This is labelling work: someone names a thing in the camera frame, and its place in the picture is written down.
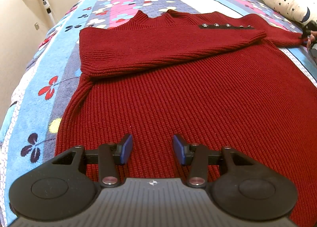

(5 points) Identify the red knit sweater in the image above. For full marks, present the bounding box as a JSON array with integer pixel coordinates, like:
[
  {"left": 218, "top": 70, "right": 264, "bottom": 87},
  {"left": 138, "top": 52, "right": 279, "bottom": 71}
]
[{"left": 55, "top": 10, "right": 316, "bottom": 226}]

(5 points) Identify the person's right hand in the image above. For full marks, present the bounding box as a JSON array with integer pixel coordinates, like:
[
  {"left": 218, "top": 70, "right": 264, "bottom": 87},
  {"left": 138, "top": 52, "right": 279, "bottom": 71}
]
[{"left": 306, "top": 31, "right": 317, "bottom": 51}]

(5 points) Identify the floral striped bed blanket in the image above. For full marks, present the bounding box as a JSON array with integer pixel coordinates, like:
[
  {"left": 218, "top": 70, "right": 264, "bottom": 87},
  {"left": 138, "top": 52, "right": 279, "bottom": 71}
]
[{"left": 1, "top": 0, "right": 316, "bottom": 226}]

